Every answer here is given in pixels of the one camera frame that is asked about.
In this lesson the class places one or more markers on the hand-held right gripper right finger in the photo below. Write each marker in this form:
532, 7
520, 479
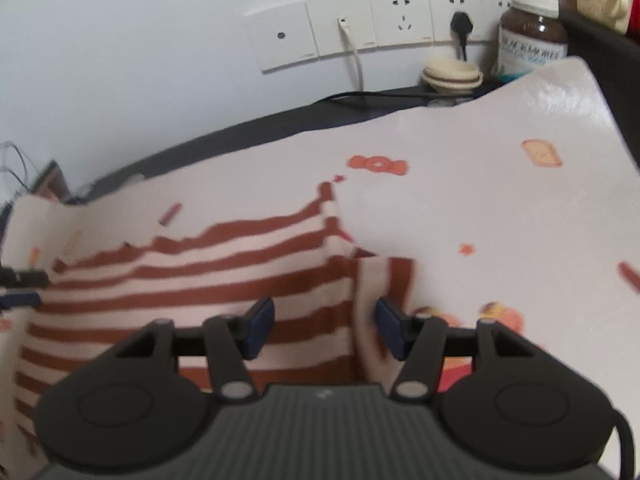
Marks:
390, 327

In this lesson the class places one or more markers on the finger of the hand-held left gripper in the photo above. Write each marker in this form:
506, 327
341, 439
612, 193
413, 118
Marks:
20, 301
25, 277

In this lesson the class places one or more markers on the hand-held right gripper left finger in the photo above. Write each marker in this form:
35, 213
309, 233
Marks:
260, 327

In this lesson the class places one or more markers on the brown white striped shirt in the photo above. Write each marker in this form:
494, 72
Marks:
210, 280

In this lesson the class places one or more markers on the dark brown box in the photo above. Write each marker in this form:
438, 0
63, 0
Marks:
50, 182

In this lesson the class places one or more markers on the white printed mat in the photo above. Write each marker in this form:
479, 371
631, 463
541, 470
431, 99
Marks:
480, 180

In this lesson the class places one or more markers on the small cream bowl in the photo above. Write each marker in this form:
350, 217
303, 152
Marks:
451, 75

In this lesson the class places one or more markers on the black power plug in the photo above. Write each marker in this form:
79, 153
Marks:
460, 27

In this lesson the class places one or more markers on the brown bottle with white cap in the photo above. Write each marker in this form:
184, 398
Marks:
531, 35

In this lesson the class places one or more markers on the black cabinet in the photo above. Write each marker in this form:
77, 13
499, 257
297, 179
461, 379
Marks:
607, 70

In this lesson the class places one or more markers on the white wall socket panel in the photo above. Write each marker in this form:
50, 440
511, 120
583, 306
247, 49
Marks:
370, 25

